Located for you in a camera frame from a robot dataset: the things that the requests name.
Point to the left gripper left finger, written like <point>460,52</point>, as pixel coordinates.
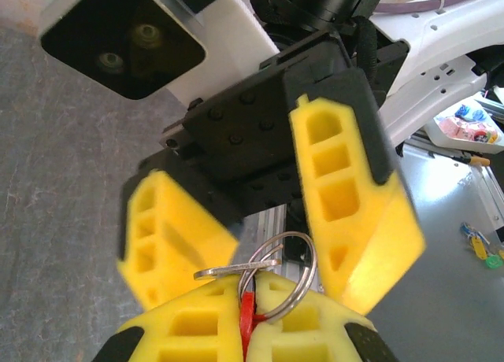
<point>197,330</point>

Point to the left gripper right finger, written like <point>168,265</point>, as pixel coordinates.
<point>299,334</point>

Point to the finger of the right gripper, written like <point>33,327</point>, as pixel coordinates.
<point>189,228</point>
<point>378,236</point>

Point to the red key tag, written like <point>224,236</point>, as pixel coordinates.
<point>248,311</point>

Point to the silver key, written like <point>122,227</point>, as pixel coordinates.
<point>236,268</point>

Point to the silver keyring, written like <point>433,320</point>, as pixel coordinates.
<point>313,261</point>

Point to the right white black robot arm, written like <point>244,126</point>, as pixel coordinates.
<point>453,35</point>

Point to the yellow key tag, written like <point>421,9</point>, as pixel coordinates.
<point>478,247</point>

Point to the green key tag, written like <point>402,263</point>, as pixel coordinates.
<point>494,261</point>

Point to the plastic bag of items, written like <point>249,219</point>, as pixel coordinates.
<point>456,135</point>

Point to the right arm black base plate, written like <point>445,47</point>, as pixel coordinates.
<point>299,220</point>

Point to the wide aluminium base rail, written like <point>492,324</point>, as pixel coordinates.
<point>273,228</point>

